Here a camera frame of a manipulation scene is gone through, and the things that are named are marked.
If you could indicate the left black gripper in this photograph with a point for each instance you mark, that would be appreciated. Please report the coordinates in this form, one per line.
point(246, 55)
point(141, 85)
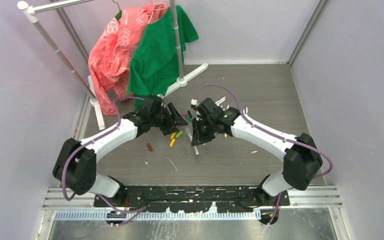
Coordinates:
point(171, 127)

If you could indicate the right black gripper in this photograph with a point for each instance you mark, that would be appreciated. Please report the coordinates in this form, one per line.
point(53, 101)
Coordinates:
point(198, 137)

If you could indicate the dark green pen cap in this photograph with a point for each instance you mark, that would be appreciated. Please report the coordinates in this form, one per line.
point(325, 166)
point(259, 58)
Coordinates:
point(188, 118)

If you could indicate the light green pen cap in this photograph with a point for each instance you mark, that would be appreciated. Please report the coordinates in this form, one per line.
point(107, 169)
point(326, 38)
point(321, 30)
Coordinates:
point(179, 134)

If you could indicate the small marker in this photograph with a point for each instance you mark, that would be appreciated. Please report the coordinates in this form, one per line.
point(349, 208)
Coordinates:
point(218, 102)

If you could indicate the grey clear cap marker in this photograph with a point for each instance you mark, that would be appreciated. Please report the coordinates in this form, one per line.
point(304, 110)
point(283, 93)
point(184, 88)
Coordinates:
point(189, 134)

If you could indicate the brown pen cap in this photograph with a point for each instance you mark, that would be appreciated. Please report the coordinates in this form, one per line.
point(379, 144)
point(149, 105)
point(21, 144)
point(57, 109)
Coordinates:
point(149, 146)

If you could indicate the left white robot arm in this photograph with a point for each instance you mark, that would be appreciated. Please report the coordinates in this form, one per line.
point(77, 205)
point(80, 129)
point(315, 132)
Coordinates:
point(76, 165)

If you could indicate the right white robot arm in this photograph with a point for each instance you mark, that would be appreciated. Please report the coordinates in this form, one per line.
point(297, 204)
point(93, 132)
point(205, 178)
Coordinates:
point(301, 160)

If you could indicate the green t-shirt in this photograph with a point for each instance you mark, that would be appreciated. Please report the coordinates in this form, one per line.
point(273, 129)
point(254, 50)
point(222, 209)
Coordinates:
point(154, 65)

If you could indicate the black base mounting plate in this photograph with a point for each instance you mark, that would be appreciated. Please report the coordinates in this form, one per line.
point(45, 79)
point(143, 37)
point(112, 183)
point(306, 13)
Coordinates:
point(191, 198)

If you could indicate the pink patterned shirt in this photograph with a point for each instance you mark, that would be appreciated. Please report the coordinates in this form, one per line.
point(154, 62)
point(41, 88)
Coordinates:
point(109, 60)

